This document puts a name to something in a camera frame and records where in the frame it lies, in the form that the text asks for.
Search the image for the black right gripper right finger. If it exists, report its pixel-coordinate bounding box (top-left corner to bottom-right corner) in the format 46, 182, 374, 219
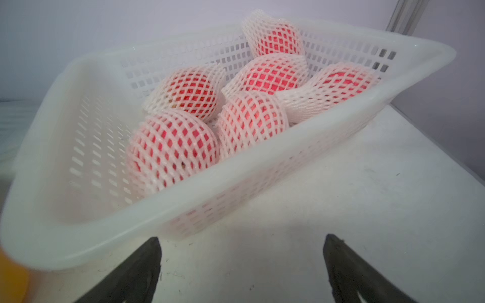
323, 234, 415, 302

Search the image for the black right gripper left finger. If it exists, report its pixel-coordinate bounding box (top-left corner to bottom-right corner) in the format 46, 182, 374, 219
77, 237, 162, 303

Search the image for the netted red apple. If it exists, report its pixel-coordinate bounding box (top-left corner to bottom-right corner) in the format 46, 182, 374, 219
126, 109, 220, 198
216, 91, 289, 160

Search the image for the white plastic perforated basket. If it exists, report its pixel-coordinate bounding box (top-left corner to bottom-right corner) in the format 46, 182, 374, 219
1, 17, 457, 271

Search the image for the yellow plastic tub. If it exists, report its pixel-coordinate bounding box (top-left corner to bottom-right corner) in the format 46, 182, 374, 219
0, 251, 30, 303

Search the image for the netted apple right side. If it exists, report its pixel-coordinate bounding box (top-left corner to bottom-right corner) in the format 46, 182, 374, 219
275, 63, 380, 124

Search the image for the netted apple left back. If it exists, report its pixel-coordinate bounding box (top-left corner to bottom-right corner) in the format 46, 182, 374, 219
143, 63, 226, 122

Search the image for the netted apple centre back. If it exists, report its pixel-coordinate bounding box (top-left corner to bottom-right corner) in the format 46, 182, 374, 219
222, 53, 309, 100

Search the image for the netted apple top back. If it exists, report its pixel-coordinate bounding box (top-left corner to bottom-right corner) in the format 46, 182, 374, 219
241, 10, 305, 58

